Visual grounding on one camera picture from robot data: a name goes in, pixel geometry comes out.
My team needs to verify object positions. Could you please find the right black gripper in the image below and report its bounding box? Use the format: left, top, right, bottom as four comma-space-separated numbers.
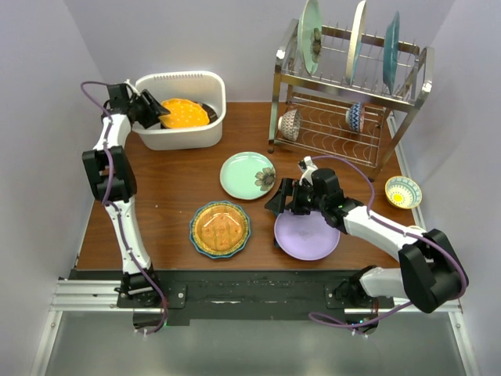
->
265, 178, 326, 216

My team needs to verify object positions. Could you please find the yellow dotted scalloped plate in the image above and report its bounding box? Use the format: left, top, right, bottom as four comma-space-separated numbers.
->
160, 98, 210, 129

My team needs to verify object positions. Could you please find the black rimmed checkered plate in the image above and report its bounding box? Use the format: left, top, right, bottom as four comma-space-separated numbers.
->
199, 103, 218, 125

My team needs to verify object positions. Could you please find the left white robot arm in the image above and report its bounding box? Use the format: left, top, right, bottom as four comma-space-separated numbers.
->
81, 80, 169, 307

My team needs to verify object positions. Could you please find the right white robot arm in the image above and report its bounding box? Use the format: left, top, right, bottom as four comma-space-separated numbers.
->
265, 168, 469, 313

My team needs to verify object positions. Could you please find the white plastic bin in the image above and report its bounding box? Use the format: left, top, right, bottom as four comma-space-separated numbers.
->
132, 70, 226, 150

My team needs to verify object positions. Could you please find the teal star-shaped plate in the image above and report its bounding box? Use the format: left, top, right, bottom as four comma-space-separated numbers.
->
265, 201, 283, 249

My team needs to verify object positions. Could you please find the lilac plastic plate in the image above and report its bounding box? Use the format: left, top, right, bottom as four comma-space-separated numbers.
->
274, 211, 341, 261

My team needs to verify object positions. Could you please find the mint floral plate on table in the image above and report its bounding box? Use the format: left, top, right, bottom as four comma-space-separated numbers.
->
219, 151, 276, 201

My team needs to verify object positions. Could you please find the amber glass plate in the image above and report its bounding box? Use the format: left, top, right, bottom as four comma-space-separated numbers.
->
194, 202, 249, 254

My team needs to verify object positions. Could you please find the brown patterned bowl in rack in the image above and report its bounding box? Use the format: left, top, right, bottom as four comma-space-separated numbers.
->
278, 110, 302, 142

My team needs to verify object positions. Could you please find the blue zigzag bowl in rack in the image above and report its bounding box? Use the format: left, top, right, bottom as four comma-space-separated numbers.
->
345, 103, 365, 133

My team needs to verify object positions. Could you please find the blue yellow patterned bowl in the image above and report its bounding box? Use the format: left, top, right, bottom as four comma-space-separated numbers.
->
384, 175, 423, 210

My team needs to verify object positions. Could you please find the steel two-tier dish rack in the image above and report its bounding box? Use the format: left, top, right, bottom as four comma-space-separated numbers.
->
268, 19, 435, 179

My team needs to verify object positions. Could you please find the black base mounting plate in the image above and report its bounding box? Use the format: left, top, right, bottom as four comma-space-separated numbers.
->
69, 269, 394, 332

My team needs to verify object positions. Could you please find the mint floral plate in rack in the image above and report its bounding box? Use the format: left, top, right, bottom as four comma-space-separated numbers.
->
297, 0, 322, 76

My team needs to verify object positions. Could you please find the cream plate in rack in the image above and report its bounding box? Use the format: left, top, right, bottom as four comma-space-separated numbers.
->
344, 1, 366, 85

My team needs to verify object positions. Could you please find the teal plate in rack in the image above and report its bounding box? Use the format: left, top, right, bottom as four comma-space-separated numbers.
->
383, 11, 400, 94

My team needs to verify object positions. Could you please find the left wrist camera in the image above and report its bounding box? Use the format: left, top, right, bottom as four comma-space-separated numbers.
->
124, 79, 141, 96

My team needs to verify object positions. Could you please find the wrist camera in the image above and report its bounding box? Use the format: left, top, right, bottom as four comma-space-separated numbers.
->
298, 156, 318, 186
124, 79, 141, 96

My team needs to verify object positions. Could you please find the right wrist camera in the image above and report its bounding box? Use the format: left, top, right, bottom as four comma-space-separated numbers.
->
298, 156, 318, 186

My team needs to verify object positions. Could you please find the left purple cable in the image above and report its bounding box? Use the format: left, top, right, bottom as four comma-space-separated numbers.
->
80, 81, 169, 334

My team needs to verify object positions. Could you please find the purple cable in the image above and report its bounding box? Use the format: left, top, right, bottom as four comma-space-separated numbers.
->
308, 154, 470, 328
80, 81, 169, 334

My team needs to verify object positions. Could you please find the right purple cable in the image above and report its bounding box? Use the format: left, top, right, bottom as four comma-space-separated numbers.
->
308, 154, 470, 328

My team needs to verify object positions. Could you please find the aluminium rail frame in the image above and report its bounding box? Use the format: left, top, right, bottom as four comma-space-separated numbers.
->
30, 279, 161, 375

